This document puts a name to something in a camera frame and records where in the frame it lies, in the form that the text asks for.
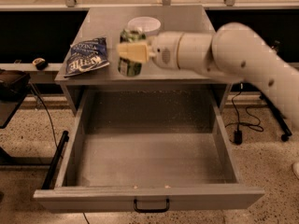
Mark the black chair at left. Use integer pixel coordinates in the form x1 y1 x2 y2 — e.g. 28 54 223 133
0 69 30 129

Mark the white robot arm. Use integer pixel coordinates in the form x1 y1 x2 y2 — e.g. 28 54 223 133
117 22 299 128

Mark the black drawer handle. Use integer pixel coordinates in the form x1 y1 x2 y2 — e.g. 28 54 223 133
134 199 170 214

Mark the blue chip bag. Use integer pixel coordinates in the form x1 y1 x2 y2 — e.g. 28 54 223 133
64 37 109 77

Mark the green soda can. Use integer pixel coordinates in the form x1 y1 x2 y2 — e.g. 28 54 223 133
118 28 146 77

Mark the black power cable with adapter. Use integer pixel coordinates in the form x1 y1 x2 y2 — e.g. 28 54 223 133
224 82 265 146

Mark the black tape measure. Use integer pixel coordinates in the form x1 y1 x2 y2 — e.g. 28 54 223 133
32 58 48 70

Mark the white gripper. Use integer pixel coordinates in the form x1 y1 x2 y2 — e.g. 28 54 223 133
117 32 183 69

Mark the black bar on floor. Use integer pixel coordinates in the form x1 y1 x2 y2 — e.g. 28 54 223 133
42 131 69 189

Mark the black cart leg with caster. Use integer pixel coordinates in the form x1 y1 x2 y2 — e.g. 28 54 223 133
261 93 292 142

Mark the open grey top drawer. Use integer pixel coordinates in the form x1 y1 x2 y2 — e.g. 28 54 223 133
34 90 264 213

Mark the white bowl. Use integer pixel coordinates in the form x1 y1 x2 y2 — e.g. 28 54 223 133
127 17 161 36

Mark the grey drawer cabinet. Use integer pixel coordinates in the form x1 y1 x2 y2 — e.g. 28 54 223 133
55 5 232 111

